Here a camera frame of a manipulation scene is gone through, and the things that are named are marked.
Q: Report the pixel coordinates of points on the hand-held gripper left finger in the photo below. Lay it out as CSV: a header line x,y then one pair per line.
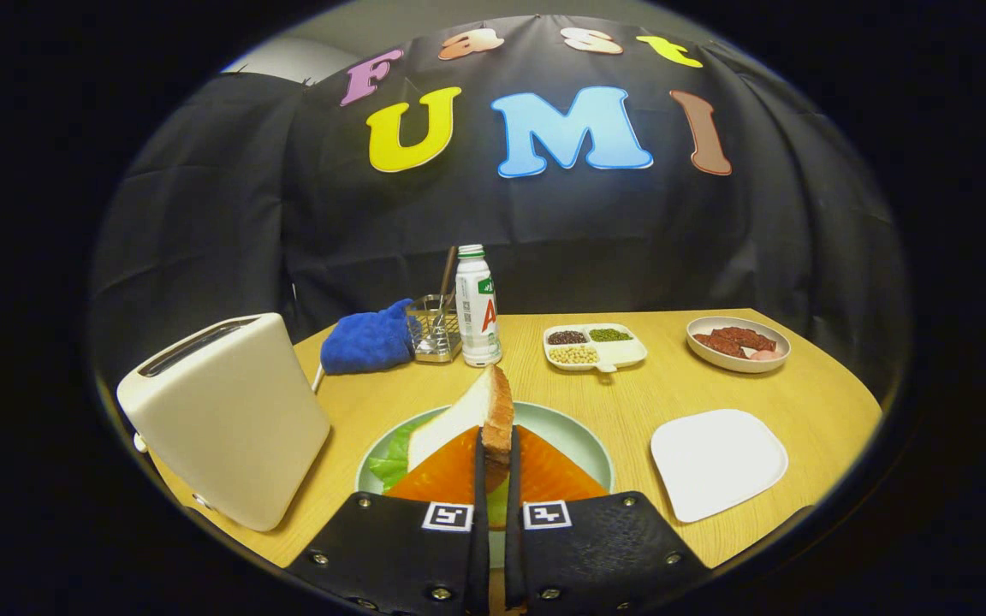
x,y
480,552

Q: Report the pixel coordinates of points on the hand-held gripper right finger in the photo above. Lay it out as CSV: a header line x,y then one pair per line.
x,y
513,556

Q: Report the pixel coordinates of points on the green lettuce leaf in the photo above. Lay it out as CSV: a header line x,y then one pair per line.
x,y
394,462

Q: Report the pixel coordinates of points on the toasted bread slice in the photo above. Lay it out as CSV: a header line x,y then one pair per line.
x,y
467,411

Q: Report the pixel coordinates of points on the light green round plate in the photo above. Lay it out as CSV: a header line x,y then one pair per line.
x,y
570,436

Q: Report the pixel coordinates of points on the white square plate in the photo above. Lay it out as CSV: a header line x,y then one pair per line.
x,y
715,462

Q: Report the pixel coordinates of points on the white divided bean dish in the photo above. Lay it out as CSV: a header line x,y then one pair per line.
x,y
626,351

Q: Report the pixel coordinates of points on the white drink bottle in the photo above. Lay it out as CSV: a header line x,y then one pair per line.
x,y
476,316

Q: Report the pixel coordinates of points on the blue cloth mitt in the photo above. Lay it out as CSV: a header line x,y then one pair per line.
x,y
365,342

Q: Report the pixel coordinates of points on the brown wooden stick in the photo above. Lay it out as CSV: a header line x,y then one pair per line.
x,y
448,269

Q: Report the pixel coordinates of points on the white toaster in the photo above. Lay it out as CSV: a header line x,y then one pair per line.
x,y
228,419

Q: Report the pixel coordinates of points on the white round meat plate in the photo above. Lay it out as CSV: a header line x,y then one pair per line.
x,y
733,365

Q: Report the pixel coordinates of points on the dark red meat slice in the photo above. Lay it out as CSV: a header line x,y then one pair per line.
x,y
720,345
745,337

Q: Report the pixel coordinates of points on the pink ham slice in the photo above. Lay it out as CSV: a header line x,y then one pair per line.
x,y
764,354

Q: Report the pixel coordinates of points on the black backdrop cloth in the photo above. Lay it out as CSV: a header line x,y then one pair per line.
x,y
715,239

